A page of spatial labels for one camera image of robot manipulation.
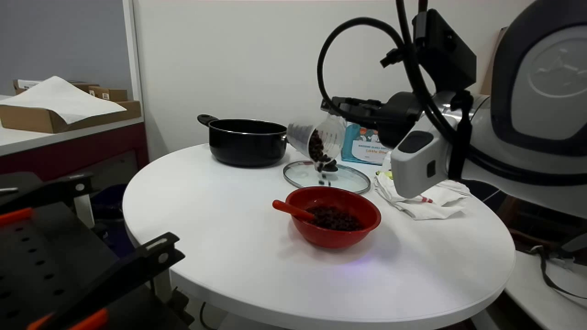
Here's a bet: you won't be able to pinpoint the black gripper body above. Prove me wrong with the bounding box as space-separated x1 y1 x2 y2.
373 90 428 149

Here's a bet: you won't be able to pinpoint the clear plastic measuring jar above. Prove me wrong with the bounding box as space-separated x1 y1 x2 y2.
285 116 349 173

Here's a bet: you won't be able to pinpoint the dark beans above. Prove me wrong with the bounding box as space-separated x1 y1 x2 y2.
305 131 366 233

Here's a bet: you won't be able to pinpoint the blue and white carton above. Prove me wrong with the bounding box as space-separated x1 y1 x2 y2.
340 122 393 167

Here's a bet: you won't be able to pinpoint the glass pot lid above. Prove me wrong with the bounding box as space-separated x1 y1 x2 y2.
281 160 373 197

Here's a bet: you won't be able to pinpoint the white crumpled cloth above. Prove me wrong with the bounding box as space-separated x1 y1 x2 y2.
373 171 476 222

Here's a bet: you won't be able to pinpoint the black cooking pot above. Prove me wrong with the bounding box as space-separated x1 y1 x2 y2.
197 112 290 169

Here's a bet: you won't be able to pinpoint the white top red cabinet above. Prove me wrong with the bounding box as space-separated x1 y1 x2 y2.
0 116 151 180

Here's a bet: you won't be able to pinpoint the white paper sheet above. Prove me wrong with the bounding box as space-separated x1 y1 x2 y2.
0 74 129 127

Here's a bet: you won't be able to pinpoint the flat brown cardboard tray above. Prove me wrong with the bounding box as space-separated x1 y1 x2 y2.
0 81 144 136

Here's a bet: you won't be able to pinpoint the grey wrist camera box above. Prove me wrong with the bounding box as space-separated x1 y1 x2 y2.
389 129 456 200

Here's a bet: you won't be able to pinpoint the black mount box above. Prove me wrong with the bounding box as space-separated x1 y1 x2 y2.
412 8 479 94

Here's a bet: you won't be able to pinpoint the thick black cable loop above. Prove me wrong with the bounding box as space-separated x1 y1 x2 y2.
316 0 470 149

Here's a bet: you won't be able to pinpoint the orange bowl with handle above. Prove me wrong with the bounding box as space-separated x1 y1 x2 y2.
272 186 384 252

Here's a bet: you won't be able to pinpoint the thin black cable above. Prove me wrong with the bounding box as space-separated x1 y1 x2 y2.
529 244 587 303

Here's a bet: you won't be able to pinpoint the red clamp handle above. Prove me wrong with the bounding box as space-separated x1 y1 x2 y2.
26 307 113 330
0 206 37 230

